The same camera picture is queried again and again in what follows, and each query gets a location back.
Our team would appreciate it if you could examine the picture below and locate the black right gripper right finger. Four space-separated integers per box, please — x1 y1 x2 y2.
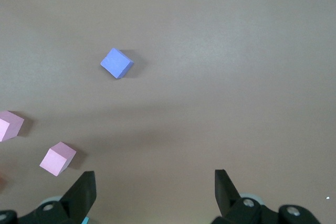
211 169 322 224

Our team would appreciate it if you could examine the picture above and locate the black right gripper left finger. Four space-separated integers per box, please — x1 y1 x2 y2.
0 170 97 224

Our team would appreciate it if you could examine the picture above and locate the pink foam cube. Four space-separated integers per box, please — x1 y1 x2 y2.
0 110 25 142
39 141 77 176

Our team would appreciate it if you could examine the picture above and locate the purple foam cube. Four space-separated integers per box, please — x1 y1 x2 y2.
100 47 134 80

